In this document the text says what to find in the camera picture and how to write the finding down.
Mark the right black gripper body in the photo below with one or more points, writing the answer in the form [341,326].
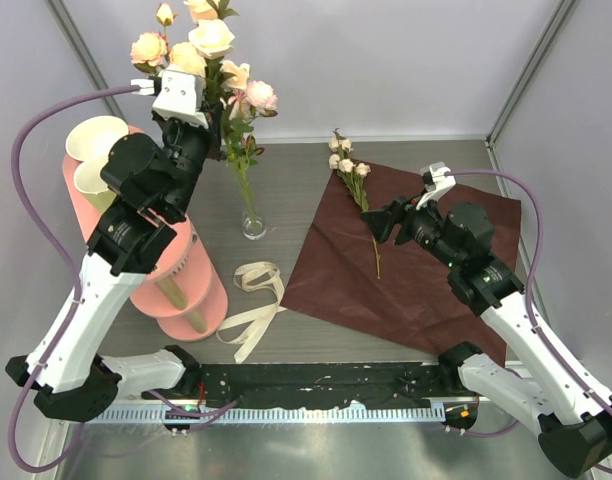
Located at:
[423,225]

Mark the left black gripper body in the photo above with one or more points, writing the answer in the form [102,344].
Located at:
[190,146]

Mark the dark red wrapping paper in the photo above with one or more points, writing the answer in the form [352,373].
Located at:
[395,293]

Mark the pink flower stem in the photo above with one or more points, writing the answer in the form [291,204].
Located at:
[241,110]

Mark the small pink bud spray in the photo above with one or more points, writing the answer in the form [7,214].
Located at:
[351,173]

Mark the peach rose stem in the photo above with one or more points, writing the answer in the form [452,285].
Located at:
[152,53]

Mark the cream rose stem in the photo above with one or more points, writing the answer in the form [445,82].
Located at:
[213,40]

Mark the cream ribbon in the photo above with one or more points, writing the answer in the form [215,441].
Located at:
[249,278]

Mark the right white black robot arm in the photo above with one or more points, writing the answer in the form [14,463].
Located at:
[562,404]

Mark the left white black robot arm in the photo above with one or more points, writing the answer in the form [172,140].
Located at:
[153,184]

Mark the clear glass vase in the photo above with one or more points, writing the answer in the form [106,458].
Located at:
[253,225]

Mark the white bowl mug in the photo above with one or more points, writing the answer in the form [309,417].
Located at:
[94,137]

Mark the yellow green mug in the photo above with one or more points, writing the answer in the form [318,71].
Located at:
[88,181]

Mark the pink tiered shelf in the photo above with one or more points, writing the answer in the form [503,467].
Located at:
[184,294]

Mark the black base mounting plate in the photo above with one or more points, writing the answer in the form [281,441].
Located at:
[320,386]

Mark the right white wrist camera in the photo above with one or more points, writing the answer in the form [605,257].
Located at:
[438,180]

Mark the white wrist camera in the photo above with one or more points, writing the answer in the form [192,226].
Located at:
[178,95]
[438,180]

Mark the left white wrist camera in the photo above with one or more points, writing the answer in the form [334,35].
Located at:
[178,95]

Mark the white slotted cable duct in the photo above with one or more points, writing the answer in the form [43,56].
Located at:
[158,413]

